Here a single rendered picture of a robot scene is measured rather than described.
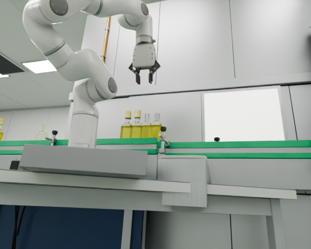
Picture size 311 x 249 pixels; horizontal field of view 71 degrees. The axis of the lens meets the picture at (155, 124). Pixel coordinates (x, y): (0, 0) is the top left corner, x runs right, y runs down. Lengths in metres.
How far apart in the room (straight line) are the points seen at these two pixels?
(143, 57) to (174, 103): 0.47
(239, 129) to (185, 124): 0.29
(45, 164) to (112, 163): 0.17
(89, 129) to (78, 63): 0.23
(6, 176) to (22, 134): 5.66
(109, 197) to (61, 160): 0.22
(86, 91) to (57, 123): 4.97
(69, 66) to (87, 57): 0.07
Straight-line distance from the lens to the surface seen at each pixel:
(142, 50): 1.00
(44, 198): 0.78
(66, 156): 0.62
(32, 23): 0.85
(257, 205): 0.95
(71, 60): 0.80
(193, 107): 1.33
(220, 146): 1.09
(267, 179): 1.06
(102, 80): 0.80
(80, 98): 0.86
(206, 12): 1.77
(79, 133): 0.80
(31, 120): 6.36
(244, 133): 1.28
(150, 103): 1.40
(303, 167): 1.11
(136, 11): 0.95
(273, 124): 1.32
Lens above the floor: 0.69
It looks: 19 degrees up
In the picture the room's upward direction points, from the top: 3 degrees clockwise
